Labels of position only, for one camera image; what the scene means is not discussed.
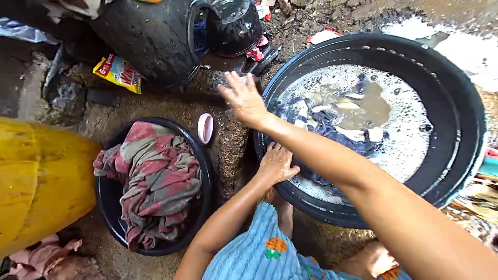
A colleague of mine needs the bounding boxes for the small black round basin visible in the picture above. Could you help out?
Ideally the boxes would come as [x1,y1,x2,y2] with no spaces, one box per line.
[95,117,214,256]

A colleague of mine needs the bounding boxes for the pale brown cloth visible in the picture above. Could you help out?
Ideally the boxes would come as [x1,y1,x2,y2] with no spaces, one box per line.
[44,0,114,20]

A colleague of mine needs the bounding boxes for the pink teal object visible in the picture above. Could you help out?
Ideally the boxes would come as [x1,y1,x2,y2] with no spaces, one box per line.
[477,148,498,180]

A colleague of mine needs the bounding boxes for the person's body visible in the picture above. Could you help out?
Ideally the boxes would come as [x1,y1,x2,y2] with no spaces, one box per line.
[202,201,412,280]

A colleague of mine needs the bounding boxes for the pink oval plastic ring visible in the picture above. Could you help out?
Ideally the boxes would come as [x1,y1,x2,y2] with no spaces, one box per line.
[198,113,214,145]

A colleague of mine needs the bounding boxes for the person's right forearm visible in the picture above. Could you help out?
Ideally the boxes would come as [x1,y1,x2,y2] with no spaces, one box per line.
[258,113,498,280]

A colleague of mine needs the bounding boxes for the pink crumpled cloth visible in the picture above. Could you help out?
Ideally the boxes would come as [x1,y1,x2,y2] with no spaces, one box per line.
[9,234,105,280]

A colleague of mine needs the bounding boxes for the large yellow barrel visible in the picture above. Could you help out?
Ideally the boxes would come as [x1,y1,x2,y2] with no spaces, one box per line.
[0,117,103,258]

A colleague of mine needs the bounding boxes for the person's left hand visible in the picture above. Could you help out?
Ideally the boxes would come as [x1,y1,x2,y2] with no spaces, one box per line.
[258,142,301,186]

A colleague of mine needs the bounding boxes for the large black plastic container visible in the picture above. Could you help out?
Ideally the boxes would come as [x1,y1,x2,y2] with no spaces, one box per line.
[89,0,214,88]

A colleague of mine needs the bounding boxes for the clear plastic bag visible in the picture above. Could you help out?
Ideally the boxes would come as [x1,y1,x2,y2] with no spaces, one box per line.
[0,17,58,44]

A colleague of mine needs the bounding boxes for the person's left forearm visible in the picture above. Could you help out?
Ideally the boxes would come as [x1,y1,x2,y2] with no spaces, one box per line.
[174,170,279,280]

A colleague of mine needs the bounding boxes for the person's legs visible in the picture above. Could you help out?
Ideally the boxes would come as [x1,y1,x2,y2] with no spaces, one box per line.
[263,187,399,278]

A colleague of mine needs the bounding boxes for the navy wet garment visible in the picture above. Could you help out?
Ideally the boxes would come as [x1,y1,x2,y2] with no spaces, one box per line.
[277,73,390,186]

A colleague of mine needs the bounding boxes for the blue cloth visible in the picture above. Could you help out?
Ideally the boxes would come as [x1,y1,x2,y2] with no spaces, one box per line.
[194,20,209,58]

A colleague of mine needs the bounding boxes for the yellow red printed packet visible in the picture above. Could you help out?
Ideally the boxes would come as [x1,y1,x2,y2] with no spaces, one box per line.
[93,54,142,95]

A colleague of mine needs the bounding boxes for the red grey patterned cloth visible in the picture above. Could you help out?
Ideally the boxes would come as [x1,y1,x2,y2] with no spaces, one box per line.
[93,121,202,251]

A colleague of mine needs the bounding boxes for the red white crumpled wrapper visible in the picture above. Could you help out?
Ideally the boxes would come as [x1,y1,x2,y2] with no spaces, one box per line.
[307,29,343,45]
[246,35,269,62]
[255,1,272,21]

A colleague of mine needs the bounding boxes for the black flat piece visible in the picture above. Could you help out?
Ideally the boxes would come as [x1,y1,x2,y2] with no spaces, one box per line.
[247,44,279,76]

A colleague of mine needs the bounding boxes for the large black round tub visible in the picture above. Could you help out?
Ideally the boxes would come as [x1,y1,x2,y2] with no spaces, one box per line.
[254,33,487,229]

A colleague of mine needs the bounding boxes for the glossy black bucket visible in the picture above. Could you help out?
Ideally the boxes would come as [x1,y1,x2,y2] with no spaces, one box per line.
[206,0,264,57]

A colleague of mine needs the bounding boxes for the person's right hand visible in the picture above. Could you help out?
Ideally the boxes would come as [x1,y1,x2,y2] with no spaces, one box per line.
[217,71,271,130]

